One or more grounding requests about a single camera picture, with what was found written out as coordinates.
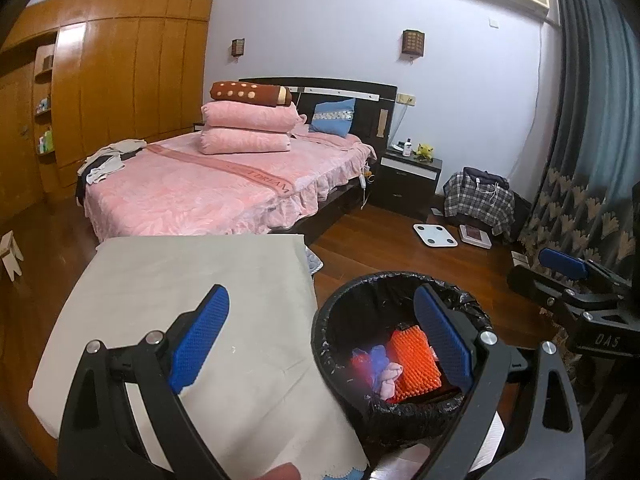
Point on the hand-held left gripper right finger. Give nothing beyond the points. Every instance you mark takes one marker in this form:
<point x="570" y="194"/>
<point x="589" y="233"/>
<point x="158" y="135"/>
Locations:
<point x="442" y="340"/>

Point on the person's left hand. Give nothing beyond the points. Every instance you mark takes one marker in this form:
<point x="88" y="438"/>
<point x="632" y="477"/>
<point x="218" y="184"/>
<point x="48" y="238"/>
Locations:
<point x="277" y="472"/>

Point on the dark nightstand with white stripe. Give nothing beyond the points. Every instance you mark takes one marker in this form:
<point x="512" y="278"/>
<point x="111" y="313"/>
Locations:
<point x="405" y="185"/>

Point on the blue pillow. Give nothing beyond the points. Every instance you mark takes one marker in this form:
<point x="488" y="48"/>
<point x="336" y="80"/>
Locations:
<point x="332" y="117"/>

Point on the pile of clothes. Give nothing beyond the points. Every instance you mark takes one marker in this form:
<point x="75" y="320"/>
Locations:
<point x="110" y="160"/>

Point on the wooden wall lamp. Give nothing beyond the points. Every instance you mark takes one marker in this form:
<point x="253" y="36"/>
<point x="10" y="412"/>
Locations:
<point x="238" y="47"/>
<point x="414" y="42"/>

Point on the orange foam mesh net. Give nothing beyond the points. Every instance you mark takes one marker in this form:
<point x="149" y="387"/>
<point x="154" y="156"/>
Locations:
<point x="415" y="365"/>

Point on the bed with pink bedspread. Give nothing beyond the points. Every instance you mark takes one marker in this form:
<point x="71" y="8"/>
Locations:
<point x="200" y="185"/>

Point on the small wooden stool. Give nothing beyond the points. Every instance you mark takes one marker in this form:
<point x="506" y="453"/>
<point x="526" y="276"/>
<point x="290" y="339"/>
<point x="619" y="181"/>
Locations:
<point x="10" y="250"/>

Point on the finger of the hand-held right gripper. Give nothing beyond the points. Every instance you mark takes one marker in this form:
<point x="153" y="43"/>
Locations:
<point x="562" y="262"/>
<point x="535" y="285"/>

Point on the yellow plush toy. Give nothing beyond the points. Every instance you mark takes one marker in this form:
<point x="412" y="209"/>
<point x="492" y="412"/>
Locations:
<point x="424" y="150"/>

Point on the upper pink pillow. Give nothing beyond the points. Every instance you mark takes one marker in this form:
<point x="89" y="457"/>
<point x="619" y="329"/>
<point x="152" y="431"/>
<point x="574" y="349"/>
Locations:
<point x="250" y="117"/>

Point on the blue plastic bag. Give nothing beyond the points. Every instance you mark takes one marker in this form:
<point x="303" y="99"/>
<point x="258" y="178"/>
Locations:
<point x="377" y="360"/>

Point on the dark wooden headboard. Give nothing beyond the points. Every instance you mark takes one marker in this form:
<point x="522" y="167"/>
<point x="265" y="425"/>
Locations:
<point x="370" y="110"/>

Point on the lower pink pillow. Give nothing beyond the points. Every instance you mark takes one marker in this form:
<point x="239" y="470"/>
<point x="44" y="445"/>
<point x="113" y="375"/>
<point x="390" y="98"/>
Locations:
<point x="245" y="141"/>

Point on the white scale with dark centre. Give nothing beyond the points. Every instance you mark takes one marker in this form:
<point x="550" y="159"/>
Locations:
<point x="475" y="235"/>

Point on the wall socket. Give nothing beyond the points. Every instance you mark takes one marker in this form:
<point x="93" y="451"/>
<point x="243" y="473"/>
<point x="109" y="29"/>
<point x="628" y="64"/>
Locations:
<point x="406" y="99"/>

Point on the blue patterned cloth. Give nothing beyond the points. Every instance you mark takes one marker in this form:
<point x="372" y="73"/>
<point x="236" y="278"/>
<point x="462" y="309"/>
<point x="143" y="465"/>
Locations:
<point x="313" y="260"/>

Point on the pink pillow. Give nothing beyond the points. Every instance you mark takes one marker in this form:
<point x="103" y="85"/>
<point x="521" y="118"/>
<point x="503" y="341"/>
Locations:
<point x="250" y="117"/>
<point x="245" y="141"/>

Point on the white bathroom scale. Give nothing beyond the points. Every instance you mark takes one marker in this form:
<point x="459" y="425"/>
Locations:
<point x="435" y="235"/>

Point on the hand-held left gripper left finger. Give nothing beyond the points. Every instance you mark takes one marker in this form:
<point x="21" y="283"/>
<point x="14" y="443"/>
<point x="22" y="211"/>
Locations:
<point x="200" y="340"/>

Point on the grey patterned curtain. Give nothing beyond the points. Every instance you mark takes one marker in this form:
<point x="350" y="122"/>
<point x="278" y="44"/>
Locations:
<point x="590" y="110"/>

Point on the plaid cloth bag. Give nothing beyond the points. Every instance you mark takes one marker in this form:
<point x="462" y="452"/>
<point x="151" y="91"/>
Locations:
<point x="480" y="200"/>

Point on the small dark nightstand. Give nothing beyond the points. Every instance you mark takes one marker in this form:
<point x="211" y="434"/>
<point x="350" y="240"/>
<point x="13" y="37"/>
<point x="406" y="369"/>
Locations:
<point x="199" y="127"/>

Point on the wooden wardrobe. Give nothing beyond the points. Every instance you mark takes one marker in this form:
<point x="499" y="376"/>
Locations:
<point x="125" y="85"/>

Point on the brown dotted pillow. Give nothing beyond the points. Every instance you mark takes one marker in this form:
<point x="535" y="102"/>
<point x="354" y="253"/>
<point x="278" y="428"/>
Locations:
<point x="250" y="94"/>

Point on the white bottle with dark cap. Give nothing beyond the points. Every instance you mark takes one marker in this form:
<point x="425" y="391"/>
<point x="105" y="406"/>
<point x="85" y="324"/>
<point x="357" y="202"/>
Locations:
<point x="408" y="148"/>

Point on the black trash bin with bag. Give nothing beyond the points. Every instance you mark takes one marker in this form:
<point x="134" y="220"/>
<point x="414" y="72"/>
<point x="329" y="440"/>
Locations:
<point x="340" y="320"/>

